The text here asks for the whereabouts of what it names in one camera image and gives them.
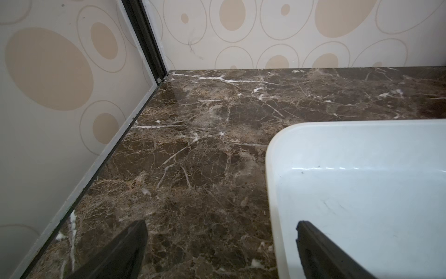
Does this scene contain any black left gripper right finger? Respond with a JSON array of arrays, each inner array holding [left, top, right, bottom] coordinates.
[[296, 221, 375, 279]]

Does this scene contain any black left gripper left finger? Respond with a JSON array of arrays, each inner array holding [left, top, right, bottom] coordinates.
[[68, 220, 148, 279]]

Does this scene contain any white plastic storage box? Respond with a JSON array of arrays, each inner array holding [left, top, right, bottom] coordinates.
[[266, 119, 446, 279]]

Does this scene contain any black corner frame post left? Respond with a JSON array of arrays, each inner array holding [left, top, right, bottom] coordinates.
[[122, 0, 168, 85]]

